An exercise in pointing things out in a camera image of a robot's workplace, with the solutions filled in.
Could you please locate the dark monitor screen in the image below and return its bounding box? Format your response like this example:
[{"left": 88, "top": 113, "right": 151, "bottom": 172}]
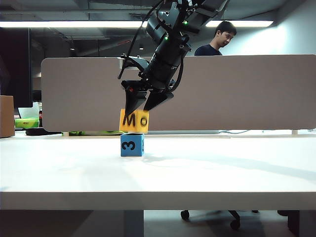
[{"left": 0, "top": 26, "right": 33, "bottom": 109}]

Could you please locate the man in dark shirt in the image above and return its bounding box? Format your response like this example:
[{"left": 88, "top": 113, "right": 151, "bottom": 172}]
[{"left": 194, "top": 20, "right": 237, "bottom": 56}]

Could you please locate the black office chair base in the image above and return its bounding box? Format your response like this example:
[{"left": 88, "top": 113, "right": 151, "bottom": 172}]
[{"left": 180, "top": 209, "right": 260, "bottom": 231}]

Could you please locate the black flat object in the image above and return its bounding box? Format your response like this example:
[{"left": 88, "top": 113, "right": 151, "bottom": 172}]
[{"left": 25, "top": 128, "right": 63, "bottom": 137}]

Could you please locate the green box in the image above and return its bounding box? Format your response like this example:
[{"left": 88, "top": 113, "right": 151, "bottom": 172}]
[{"left": 14, "top": 118, "right": 40, "bottom": 129}]

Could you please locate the table cable slot cover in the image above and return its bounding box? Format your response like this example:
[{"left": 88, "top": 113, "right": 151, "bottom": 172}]
[{"left": 145, "top": 134, "right": 232, "bottom": 139}]

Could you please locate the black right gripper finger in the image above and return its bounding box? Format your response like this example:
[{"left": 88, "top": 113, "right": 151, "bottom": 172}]
[
  {"left": 143, "top": 91, "right": 175, "bottom": 112},
  {"left": 124, "top": 88, "right": 149, "bottom": 117}
]

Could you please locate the blue number foam block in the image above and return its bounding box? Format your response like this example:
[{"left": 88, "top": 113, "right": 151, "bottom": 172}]
[{"left": 120, "top": 132, "right": 145, "bottom": 158}]

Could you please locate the green strip packaging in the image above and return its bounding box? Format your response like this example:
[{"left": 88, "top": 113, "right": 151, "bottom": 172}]
[{"left": 68, "top": 130, "right": 121, "bottom": 137}]

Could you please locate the desk divider panel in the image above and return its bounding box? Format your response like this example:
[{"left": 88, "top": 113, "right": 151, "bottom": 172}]
[{"left": 40, "top": 54, "right": 316, "bottom": 133}]

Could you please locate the yellow letter foam block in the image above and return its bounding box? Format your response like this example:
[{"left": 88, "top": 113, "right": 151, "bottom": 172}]
[{"left": 118, "top": 108, "right": 150, "bottom": 135}]

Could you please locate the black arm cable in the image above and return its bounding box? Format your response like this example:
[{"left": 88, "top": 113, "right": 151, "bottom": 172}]
[{"left": 118, "top": 0, "right": 165, "bottom": 80}]

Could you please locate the grey table leg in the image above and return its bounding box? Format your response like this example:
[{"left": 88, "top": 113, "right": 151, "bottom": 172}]
[
  {"left": 286, "top": 209, "right": 300, "bottom": 237},
  {"left": 123, "top": 209, "right": 145, "bottom": 237}
]

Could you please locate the long ceiling strip light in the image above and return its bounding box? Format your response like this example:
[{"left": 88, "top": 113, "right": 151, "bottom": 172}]
[{"left": 0, "top": 20, "right": 274, "bottom": 29}]

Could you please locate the white paper bag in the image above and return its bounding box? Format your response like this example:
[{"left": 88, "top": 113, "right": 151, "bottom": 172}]
[{"left": 17, "top": 102, "right": 43, "bottom": 119}]

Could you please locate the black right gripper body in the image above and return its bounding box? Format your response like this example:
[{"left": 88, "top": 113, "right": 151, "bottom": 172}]
[{"left": 121, "top": 52, "right": 185, "bottom": 94}]

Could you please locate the brown cardboard box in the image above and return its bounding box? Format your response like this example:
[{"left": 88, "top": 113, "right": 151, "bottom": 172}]
[{"left": 0, "top": 95, "right": 16, "bottom": 139}]

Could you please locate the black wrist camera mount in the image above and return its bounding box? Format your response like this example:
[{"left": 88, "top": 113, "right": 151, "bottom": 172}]
[{"left": 118, "top": 55, "right": 150, "bottom": 80}]

